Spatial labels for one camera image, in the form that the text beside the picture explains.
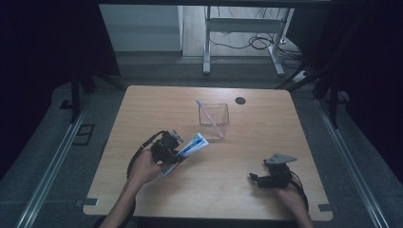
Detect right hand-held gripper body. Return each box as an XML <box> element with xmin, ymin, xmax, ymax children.
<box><xmin>263</xmin><ymin>153</ymin><xmax>298</xmax><ymax>190</ymax></box>

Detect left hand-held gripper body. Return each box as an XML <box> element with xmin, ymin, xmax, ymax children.
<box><xmin>151</xmin><ymin>129</ymin><xmax>184</xmax><ymax>164</ymax></box>

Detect blue white toothpaste tube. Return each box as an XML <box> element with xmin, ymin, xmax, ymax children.
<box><xmin>160</xmin><ymin>132</ymin><xmax>210</xmax><ymax>177</ymax></box>

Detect pink toothbrush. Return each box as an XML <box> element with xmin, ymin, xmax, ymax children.
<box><xmin>195</xmin><ymin>98</ymin><xmax>226</xmax><ymax>140</ymax></box>

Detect clear plastic cup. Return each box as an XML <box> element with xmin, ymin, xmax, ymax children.
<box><xmin>198</xmin><ymin>103</ymin><xmax>230</xmax><ymax>142</ymax></box>

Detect person's right hand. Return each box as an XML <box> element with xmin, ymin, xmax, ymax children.
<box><xmin>275</xmin><ymin>183</ymin><xmax>306</xmax><ymax>207</ymax></box>

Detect person's left hand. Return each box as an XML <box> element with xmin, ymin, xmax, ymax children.
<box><xmin>128</xmin><ymin>147</ymin><xmax>169</xmax><ymax>191</ymax></box>

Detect black metal stand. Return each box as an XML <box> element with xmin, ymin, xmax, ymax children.
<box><xmin>275</xmin><ymin>61</ymin><xmax>350</xmax><ymax>129</ymax></box>
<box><xmin>69</xmin><ymin>65</ymin><xmax>127</xmax><ymax>124</ymax></box>

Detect white power strip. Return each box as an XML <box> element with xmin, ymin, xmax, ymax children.
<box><xmin>292</xmin><ymin>69</ymin><xmax>310</xmax><ymax>84</ymax></box>

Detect dark curtain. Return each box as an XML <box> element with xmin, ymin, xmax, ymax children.
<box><xmin>0</xmin><ymin>0</ymin><xmax>121</xmax><ymax>180</ymax></box>
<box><xmin>284</xmin><ymin>0</ymin><xmax>403</xmax><ymax>179</ymax></box>

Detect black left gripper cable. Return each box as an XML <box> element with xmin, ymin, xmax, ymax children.
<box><xmin>119</xmin><ymin>129</ymin><xmax>168</xmax><ymax>228</ymax></box>

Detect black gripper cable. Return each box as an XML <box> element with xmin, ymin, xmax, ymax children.
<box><xmin>289</xmin><ymin>170</ymin><xmax>310</xmax><ymax>211</ymax></box>
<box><xmin>119</xmin><ymin>129</ymin><xmax>168</xmax><ymax>228</ymax></box>

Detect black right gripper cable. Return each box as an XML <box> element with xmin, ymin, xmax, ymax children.
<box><xmin>289</xmin><ymin>170</ymin><xmax>310</xmax><ymax>211</ymax></box>

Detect grey metal floor rail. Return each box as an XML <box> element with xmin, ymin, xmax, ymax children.
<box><xmin>14</xmin><ymin>94</ymin><xmax>93</xmax><ymax>228</ymax></box>
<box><xmin>315</xmin><ymin>98</ymin><xmax>392</xmax><ymax>228</ymax></box>

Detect white metal desk frame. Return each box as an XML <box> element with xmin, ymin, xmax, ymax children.
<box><xmin>202</xmin><ymin>5</ymin><xmax>296</xmax><ymax>77</ymax></box>

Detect black floor cables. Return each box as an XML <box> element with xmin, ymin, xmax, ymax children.
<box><xmin>208</xmin><ymin>29</ymin><xmax>306</xmax><ymax>69</ymax></box>

